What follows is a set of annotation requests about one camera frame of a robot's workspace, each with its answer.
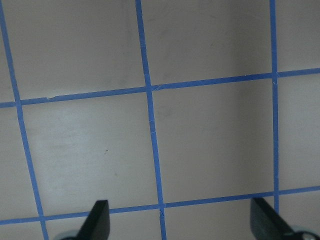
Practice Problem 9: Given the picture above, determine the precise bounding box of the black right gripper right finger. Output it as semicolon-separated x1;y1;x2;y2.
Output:
250;197;297;240

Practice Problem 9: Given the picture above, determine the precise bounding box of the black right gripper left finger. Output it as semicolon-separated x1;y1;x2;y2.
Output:
75;200;110;240

